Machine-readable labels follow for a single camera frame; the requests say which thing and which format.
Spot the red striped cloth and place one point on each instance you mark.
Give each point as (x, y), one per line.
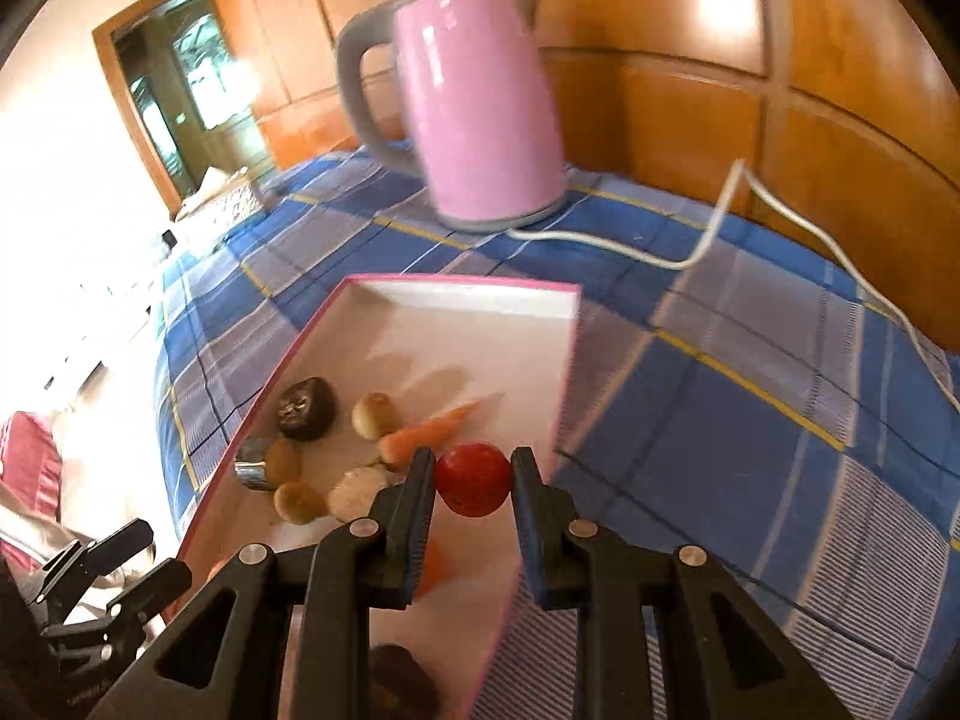
(30, 457)

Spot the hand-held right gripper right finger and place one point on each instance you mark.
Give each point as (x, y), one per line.
(529, 540)

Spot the small brown potato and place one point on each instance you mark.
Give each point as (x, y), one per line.
(298, 501)

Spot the orange carrot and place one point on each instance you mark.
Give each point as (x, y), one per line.
(420, 436)

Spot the blue checkered blanket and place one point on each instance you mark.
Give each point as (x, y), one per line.
(712, 427)

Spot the orange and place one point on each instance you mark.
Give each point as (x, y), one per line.
(431, 566)

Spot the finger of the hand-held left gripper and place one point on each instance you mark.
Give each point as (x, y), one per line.
(150, 589)
(112, 544)

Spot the dark brown water chestnut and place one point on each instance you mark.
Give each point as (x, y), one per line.
(401, 679)
(306, 406)

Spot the wooden wardrobe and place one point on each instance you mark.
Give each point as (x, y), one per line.
(675, 112)

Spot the small green-brown potato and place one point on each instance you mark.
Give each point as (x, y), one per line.
(375, 415)

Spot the red tomato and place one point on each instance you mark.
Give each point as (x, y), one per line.
(472, 478)

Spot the pink shallow box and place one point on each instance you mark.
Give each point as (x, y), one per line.
(465, 330)

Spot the yam piece pale cut face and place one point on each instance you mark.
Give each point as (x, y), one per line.
(356, 493)

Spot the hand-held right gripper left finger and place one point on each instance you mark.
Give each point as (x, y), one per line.
(421, 540)

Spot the wooden framed glass door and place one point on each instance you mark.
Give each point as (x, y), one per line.
(195, 67)

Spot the pink electric kettle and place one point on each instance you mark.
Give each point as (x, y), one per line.
(480, 105)

